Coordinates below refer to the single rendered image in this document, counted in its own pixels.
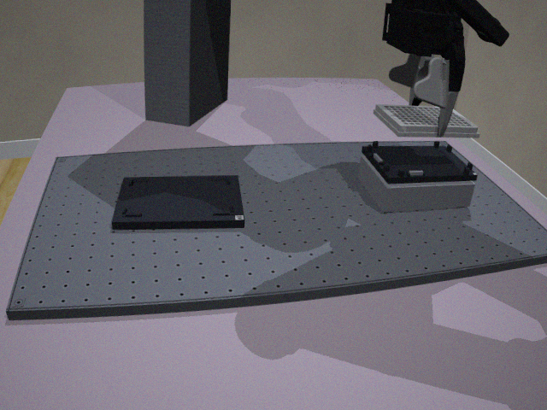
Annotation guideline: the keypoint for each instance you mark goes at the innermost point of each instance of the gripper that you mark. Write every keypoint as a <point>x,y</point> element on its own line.
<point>432,28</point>

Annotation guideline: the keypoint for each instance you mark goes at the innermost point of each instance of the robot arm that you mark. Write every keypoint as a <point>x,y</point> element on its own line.
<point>487,27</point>

